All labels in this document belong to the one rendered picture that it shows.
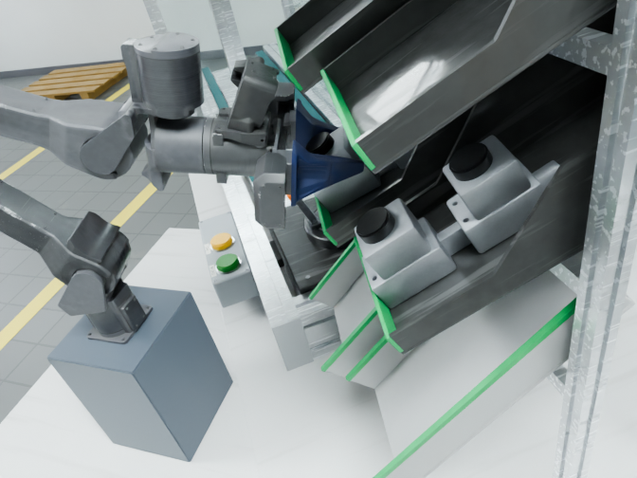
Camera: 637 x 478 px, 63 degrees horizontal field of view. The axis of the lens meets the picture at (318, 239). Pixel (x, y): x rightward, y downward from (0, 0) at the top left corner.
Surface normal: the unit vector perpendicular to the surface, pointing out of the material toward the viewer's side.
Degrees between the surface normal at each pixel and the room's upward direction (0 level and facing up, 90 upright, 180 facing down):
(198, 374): 90
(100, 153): 90
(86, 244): 63
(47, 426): 0
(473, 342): 45
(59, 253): 67
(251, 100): 93
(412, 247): 90
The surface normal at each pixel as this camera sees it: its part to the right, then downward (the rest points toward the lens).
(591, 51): -0.93, 0.33
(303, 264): -0.20, -0.78
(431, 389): -0.83, -0.39
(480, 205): 0.13, 0.58
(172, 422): 0.93, 0.05
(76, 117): 0.12, -0.79
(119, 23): -0.32, 0.62
